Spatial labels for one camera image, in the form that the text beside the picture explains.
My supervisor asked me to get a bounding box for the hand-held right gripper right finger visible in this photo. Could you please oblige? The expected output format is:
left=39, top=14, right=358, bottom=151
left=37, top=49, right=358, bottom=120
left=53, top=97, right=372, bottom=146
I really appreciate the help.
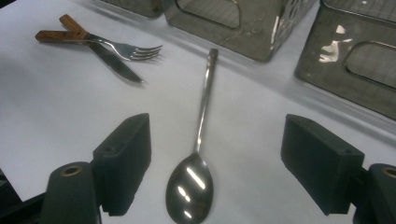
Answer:
left=280, top=113, right=365, bottom=217

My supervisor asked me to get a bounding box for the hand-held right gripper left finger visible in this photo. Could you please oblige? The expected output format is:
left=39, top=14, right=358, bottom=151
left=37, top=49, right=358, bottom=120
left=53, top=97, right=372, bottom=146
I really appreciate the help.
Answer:
left=92, top=112, right=153, bottom=217

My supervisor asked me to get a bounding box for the long steel spoon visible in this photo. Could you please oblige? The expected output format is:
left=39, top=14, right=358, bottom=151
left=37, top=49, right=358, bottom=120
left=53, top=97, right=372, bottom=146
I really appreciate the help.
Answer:
left=164, top=48, right=219, bottom=224

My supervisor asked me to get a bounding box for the wooden-handled steel knife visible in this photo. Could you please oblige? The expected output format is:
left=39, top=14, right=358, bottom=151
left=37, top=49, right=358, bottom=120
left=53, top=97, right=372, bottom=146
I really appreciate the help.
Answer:
left=58, top=13, right=145, bottom=85

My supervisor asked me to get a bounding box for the grey translucent plastic bin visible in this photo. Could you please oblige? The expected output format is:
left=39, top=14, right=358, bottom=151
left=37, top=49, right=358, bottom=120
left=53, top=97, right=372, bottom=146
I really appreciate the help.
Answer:
left=161, top=0, right=318, bottom=63
left=98, top=0, right=164, bottom=19
left=293, top=0, right=396, bottom=121

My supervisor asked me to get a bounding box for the wooden-handled steel fork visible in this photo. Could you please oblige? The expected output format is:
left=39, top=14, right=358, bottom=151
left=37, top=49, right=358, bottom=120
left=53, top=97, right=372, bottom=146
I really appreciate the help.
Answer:
left=35, top=29, right=163, bottom=62

